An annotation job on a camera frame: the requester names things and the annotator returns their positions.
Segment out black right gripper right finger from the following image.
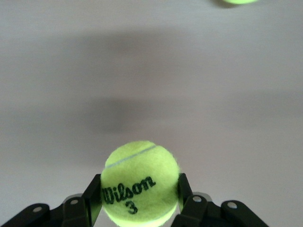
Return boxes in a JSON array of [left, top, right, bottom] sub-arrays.
[[172, 173, 270, 227]]

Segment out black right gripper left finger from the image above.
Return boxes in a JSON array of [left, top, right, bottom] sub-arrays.
[[0, 174, 103, 227]]

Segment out yellow Wilson tennis ball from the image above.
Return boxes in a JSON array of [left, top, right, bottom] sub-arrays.
[[100, 140, 180, 225]]

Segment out yellow Roland Garros tennis ball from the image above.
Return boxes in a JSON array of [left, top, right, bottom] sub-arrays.
[[212, 0, 261, 5]]

